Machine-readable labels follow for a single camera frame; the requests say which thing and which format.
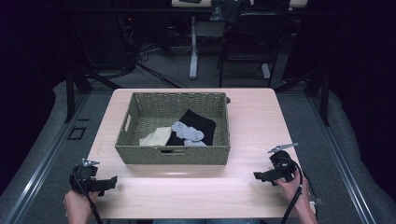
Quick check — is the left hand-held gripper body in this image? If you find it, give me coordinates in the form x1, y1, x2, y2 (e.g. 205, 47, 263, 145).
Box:
68, 158, 104, 196

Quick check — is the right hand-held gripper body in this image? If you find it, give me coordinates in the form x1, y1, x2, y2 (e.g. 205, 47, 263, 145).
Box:
267, 142, 299, 183

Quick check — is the person's right hand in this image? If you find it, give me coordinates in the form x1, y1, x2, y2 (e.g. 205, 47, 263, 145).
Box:
273, 169, 312, 210

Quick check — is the person's left hand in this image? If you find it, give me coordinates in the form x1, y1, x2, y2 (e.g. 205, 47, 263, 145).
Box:
63, 189, 101, 224

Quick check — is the black floor plate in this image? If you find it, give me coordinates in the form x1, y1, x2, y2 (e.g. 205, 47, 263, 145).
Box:
66, 125, 88, 141

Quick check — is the cream sock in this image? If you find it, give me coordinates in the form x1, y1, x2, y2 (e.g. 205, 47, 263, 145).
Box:
138, 126, 173, 147

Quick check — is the grey sock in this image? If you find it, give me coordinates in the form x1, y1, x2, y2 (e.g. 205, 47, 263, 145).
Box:
170, 120, 205, 142
183, 138, 207, 147

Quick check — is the green woven basket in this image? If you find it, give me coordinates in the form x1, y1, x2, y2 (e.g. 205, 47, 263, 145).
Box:
114, 91, 232, 166

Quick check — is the black metal stand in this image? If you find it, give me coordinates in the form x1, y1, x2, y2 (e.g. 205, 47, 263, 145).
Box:
274, 66, 332, 127
64, 65, 123, 124

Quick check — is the black cloth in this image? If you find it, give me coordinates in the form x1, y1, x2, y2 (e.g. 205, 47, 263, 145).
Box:
165, 108, 218, 147

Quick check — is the black chair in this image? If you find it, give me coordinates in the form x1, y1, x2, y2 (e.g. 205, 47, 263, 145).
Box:
217, 8, 292, 89

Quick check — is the white desk leg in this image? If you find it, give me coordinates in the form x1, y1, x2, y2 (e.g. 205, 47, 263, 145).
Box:
189, 15, 200, 80

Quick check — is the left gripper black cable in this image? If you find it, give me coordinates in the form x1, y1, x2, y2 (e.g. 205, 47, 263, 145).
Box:
72, 173, 105, 224

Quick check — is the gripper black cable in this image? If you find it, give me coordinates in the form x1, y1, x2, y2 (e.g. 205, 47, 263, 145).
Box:
276, 155, 314, 224
72, 173, 105, 224

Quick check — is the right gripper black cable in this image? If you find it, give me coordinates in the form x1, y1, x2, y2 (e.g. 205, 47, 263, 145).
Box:
276, 155, 314, 224

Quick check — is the bundle of floor cables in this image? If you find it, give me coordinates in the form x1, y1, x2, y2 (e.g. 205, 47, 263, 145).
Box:
118, 15, 189, 90

